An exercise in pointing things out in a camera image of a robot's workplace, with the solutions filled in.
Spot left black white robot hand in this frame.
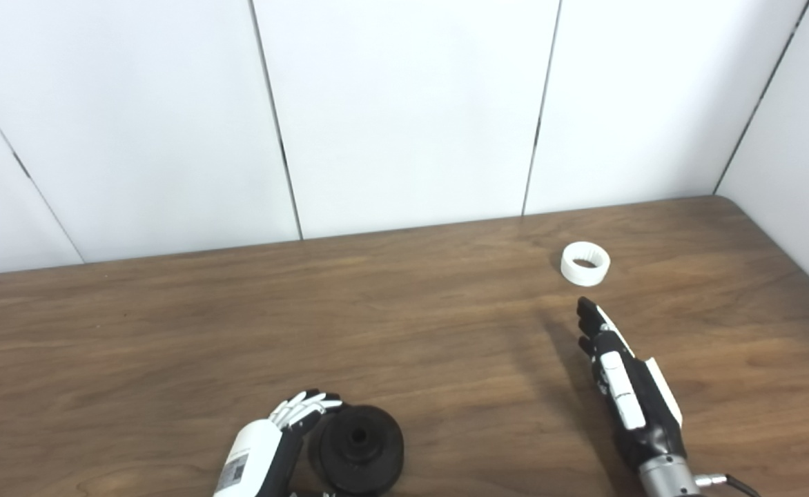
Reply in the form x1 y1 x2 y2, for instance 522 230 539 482
213 389 344 497

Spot round black stepped part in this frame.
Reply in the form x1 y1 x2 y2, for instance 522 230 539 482
308 405 405 497

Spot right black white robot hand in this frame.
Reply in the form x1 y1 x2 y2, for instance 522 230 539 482
576 297 685 470

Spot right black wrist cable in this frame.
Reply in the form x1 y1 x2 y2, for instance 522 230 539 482
694 473 764 497

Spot white toothed ring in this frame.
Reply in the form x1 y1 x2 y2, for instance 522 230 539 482
560 241 612 287

